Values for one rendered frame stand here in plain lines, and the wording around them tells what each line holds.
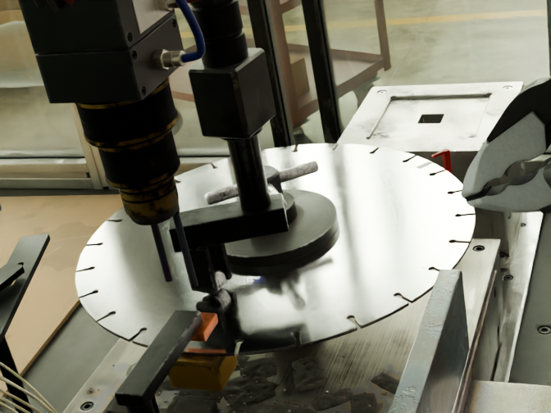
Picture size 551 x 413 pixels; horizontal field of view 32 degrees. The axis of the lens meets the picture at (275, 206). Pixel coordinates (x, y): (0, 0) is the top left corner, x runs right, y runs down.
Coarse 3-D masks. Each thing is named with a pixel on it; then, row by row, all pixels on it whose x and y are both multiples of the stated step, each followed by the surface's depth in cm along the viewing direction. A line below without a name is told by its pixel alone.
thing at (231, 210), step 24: (240, 144) 66; (240, 168) 67; (240, 192) 68; (264, 192) 68; (192, 216) 70; (216, 216) 69; (240, 216) 68; (264, 216) 68; (192, 240) 69; (216, 240) 69; (216, 264) 72; (192, 288) 72; (216, 288) 71
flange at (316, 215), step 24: (288, 192) 83; (312, 192) 82; (288, 216) 77; (312, 216) 78; (336, 216) 78; (240, 240) 76; (264, 240) 76; (288, 240) 75; (312, 240) 75; (240, 264) 75; (264, 264) 74
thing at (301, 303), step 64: (192, 192) 88; (320, 192) 84; (384, 192) 82; (448, 192) 80; (128, 256) 79; (320, 256) 74; (384, 256) 72; (448, 256) 71; (128, 320) 71; (256, 320) 68; (320, 320) 66
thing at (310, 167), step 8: (264, 168) 77; (272, 168) 77; (288, 168) 77; (296, 168) 77; (304, 168) 77; (312, 168) 78; (272, 176) 76; (280, 176) 77; (288, 176) 77; (296, 176) 77; (272, 184) 76; (280, 184) 77; (216, 192) 76; (224, 192) 76; (232, 192) 76; (272, 192) 74; (280, 192) 77; (208, 200) 76; (216, 200) 76; (224, 200) 76
